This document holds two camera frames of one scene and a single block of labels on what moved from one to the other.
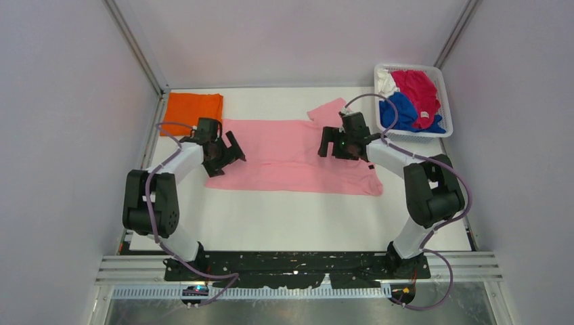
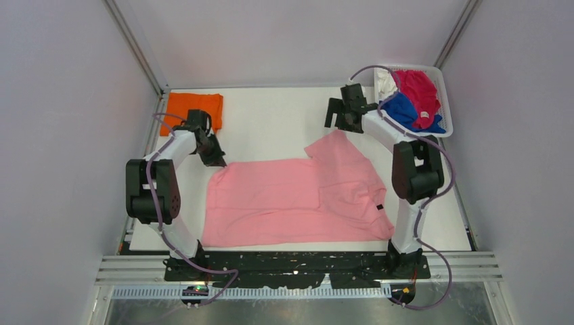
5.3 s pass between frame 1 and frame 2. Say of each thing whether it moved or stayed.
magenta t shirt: stayed
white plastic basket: stayed
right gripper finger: moved
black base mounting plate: stayed
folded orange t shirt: stayed
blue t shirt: stayed
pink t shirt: moved
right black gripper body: moved
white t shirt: stayed
